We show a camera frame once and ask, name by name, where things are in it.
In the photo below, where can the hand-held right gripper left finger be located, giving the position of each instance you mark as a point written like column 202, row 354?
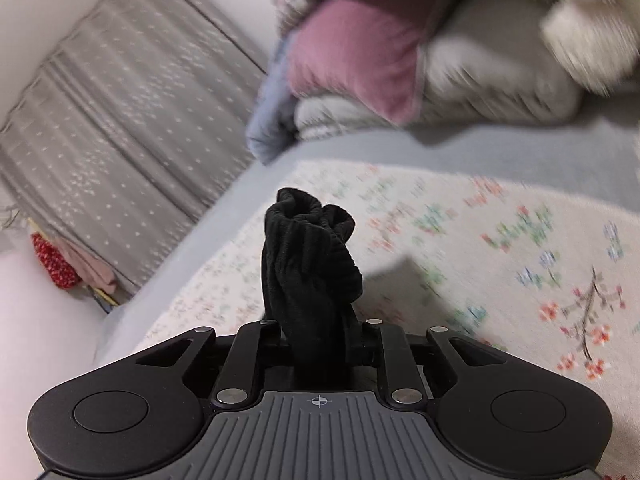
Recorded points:
column 270, row 332

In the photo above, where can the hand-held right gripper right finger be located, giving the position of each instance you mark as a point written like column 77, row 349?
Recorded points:
column 367, row 335

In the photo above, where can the black pants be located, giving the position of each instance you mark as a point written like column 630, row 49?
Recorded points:
column 300, row 270

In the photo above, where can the floral bed sheet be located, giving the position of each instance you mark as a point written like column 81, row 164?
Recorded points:
column 475, row 240

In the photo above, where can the yellow coat stand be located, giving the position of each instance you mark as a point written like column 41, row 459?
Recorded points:
column 106, row 298

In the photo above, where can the beige garment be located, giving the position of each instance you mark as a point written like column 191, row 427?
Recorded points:
column 92, row 270

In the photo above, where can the blue-grey blanket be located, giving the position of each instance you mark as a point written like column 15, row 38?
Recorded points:
column 267, row 125

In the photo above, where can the red floral garment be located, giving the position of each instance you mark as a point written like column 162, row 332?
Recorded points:
column 50, row 260

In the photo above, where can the grey star-print curtain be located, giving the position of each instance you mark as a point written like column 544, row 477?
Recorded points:
column 125, row 110

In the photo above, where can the pink pillow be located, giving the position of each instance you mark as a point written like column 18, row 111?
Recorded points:
column 360, row 45

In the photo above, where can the grey quilt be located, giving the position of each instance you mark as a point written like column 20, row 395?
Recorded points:
column 500, row 75

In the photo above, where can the white plush toy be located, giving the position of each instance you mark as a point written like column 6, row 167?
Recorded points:
column 575, row 35

